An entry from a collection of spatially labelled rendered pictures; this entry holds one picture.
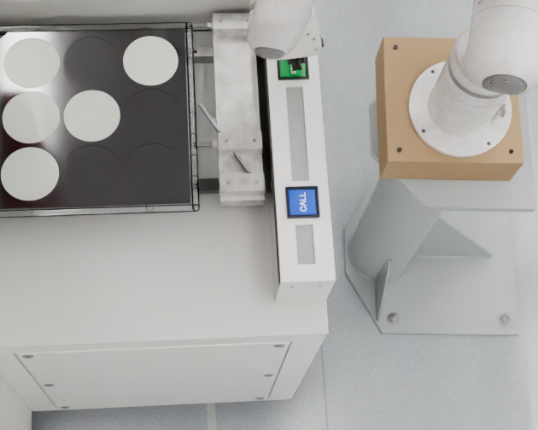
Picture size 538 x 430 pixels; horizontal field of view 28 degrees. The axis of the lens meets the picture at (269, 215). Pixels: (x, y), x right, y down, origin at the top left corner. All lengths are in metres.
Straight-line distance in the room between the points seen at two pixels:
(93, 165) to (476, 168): 0.69
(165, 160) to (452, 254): 1.14
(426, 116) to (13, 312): 0.82
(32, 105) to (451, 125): 0.75
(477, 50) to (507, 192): 0.51
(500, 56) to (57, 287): 0.87
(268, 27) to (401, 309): 1.36
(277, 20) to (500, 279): 1.47
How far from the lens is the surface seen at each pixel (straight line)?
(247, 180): 1.90
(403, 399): 2.77
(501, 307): 2.86
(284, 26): 1.58
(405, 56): 2.03
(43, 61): 2.02
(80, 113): 1.97
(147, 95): 1.97
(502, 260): 2.90
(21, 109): 1.98
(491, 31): 1.61
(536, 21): 1.63
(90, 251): 1.96
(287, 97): 1.92
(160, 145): 1.93
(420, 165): 1.97
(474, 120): 1.90
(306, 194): 1.84
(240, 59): 2.03
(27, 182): 1.93
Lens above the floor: 2.68
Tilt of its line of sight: 71 degrees down
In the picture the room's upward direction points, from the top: 12 degrees clockwise
